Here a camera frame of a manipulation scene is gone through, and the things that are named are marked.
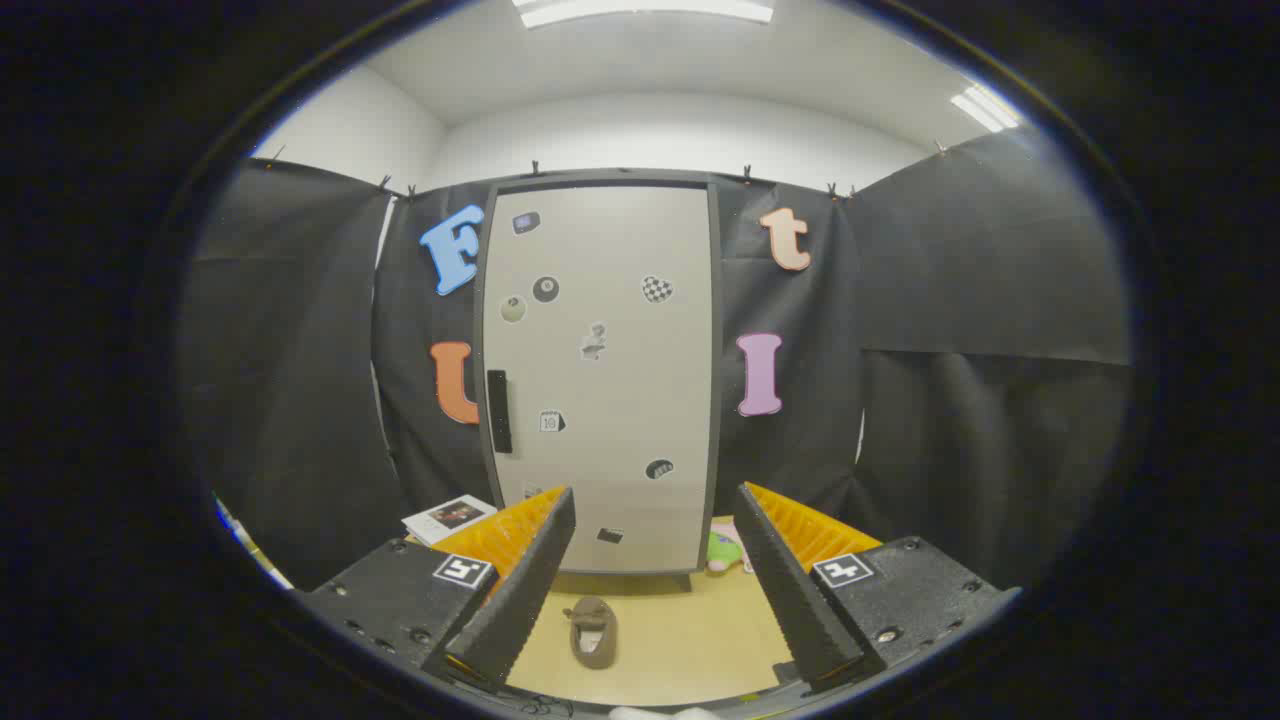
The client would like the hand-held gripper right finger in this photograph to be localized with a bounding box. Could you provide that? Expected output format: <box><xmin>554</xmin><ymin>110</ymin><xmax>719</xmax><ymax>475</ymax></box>
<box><xmin>733</xmin><ymin>481</ymin><xmax>1023</xmax><ymax>696</ymax></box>

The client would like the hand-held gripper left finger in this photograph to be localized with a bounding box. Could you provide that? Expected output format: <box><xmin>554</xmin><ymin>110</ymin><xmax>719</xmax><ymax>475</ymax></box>
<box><xmin>300</xmin><ymin>487</ymin><xmax>578</xmax><ymax>693</ymax></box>

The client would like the brown fuzzy shoe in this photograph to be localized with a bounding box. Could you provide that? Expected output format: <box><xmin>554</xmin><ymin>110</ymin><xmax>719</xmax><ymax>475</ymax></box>
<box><xmin>568</xmin><ymin>596</ymin><xmax>618</xmax><ymax>670</ymax></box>

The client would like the black door handle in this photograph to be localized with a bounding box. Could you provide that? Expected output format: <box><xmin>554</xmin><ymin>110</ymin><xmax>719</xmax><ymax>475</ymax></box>
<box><xmin>486</xmin><ymin>369</ymin><xmax>514</xmax><ymax>455</ymax></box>

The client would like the dark grey shoe cabinet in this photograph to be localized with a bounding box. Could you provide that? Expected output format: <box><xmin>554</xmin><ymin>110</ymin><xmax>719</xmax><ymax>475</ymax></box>
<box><xmin>472</xmin><ymin>168</ymin><xmax>723</xmax><ymax>591</ymax></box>

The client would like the beige shoe cabinet door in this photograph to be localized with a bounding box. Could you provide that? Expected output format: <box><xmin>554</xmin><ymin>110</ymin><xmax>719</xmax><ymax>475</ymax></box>
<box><xmin>480</xmin><ymin>185</ymin><xmax>715</xmax><ymax>574</ymax></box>

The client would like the pink and green plush toy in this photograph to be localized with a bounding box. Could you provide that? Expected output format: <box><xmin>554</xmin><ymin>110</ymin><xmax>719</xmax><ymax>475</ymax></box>
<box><xmin>706</xmin><ymin>520</ymin><xmax>753</xmax><ymax>575</ymax></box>

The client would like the white book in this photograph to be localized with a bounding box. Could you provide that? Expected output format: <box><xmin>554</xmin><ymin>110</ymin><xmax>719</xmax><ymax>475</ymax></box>
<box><xmin>402</xmin><ymin>494</ymin><xmax>498</xmax><ymax>547</ymax></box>

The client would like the cluttered white side table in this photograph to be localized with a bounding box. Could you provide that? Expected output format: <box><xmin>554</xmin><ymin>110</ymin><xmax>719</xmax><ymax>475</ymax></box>
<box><xmin>212</xmin><ymin>492</ymin><xmax>296</xmax><ymax>591</ymax></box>

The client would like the black backdrop cloth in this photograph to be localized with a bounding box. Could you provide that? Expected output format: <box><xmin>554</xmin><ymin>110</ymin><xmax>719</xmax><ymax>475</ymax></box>
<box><xmin>180</xmin><ymin>128</ymin><xmax>1136</xmax><ymax>591</ymax></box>

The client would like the row of black cloth clips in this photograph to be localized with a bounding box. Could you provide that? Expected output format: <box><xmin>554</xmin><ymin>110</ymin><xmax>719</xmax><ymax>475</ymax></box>
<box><xmin>268</xmin><ymin>140</ymin><xmax>949</xmax><ymax>199</ymax></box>

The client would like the small ceiling light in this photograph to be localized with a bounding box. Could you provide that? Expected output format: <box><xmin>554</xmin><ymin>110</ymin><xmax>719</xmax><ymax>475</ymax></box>
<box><xmin>950</xmin><ymin>83</ymin><xmax>1021</xmax><ymax>133</ymax></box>

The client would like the long ceiling light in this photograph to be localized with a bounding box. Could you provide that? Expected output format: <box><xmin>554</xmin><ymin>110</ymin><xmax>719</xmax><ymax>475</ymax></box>
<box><xmin>512</xmin><ymin>0</ymin><xmax>776</xmax><ymax>29</ymax></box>

